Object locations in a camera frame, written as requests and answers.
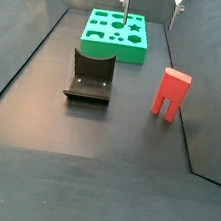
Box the red two-legged block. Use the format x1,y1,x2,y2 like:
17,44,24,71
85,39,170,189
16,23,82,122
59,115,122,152
151,67,192,122

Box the black curved holder stand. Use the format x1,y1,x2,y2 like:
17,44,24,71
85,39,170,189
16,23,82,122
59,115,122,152
63,48,116,102

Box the green foam shape board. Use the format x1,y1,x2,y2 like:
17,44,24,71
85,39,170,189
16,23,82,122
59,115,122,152
80,9,148,65

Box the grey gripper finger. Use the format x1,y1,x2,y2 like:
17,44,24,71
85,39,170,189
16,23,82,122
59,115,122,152
113,0,131,25
168,0,187,31

